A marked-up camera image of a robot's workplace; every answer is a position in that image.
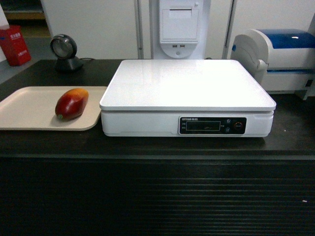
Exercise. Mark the black checkout counter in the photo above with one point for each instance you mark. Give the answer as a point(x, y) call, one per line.
point(87, 184)

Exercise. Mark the white receipt printer terminal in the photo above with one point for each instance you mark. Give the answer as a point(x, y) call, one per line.
point(179, 28)

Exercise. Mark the white checkout scale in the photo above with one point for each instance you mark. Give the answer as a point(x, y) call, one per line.
point(185, 98)

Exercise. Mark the black barcode scanner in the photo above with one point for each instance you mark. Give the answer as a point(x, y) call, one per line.
point(65, 49)

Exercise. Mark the red box on floor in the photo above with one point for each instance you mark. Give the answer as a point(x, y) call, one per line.
point(13, 45)

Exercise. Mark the dark red mango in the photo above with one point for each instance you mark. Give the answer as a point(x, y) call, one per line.
point(72, 104)

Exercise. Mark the beige plastic tray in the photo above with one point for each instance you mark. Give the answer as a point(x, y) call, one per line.
point(33, 108)

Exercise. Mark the white blue label printer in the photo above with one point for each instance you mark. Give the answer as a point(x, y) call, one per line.
point(281, 60)

